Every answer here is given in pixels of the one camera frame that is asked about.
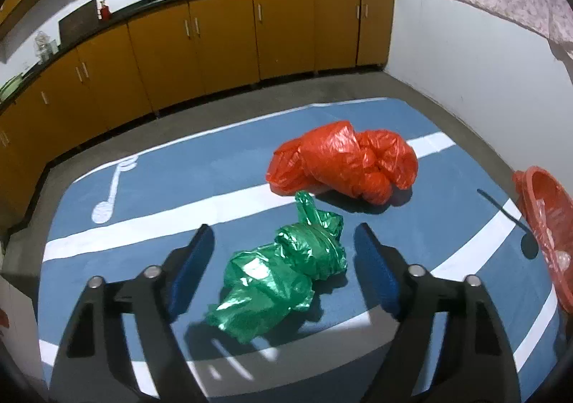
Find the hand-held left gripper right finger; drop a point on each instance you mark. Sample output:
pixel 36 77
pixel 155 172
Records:
pixel 376 269

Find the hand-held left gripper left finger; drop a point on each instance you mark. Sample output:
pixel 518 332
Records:
pixel 192 269

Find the green plastic bag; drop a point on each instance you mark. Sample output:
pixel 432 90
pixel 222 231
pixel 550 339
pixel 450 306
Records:
pixel 277 273

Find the red plastic basket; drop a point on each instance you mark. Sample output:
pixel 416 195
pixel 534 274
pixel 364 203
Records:
pixel 535 188

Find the blue mat with white stripes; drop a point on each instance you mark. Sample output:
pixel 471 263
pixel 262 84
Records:
pixel 188 179

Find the large orange plastic bag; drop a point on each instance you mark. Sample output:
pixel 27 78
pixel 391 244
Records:
pixel 344 161

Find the clear plastic bag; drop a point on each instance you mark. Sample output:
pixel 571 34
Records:
pixel 559 257

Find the yellow wooden base cabinets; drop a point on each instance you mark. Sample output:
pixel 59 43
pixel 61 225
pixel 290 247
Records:
pixel 201 45

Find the pale green enamel pot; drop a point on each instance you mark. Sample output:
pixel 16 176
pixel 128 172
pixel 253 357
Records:
pixel 11 86

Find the glass jar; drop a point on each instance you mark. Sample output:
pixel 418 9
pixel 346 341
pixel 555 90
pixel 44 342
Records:
pixel 46 47

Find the dark cutting board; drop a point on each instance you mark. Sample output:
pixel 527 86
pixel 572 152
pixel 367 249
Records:
pixel 78 25

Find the red bottle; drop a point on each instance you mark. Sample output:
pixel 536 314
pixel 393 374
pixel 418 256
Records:
pixel 104 10

